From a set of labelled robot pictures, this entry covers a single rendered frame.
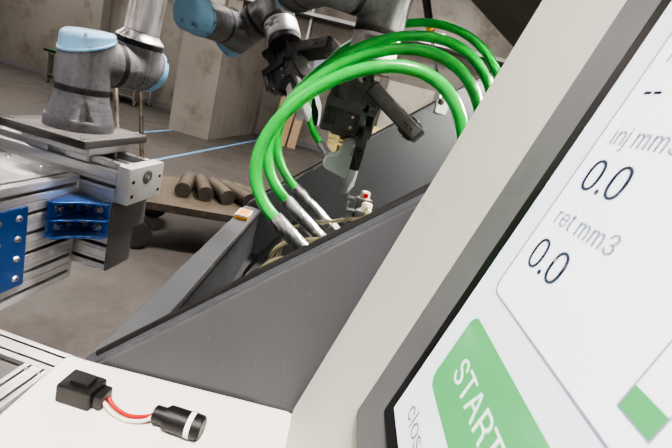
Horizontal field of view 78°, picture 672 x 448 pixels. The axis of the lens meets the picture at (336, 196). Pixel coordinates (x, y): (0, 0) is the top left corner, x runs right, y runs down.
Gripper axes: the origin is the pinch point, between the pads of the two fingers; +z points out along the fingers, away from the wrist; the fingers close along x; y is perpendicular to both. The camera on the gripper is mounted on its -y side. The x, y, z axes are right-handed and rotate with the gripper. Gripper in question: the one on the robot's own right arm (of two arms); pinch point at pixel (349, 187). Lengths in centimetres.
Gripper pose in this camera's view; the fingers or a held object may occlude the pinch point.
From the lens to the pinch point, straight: 69.9
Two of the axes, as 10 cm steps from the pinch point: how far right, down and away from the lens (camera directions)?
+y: -9.7, -2.6, -0.1
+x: -0.5, 2.3, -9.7
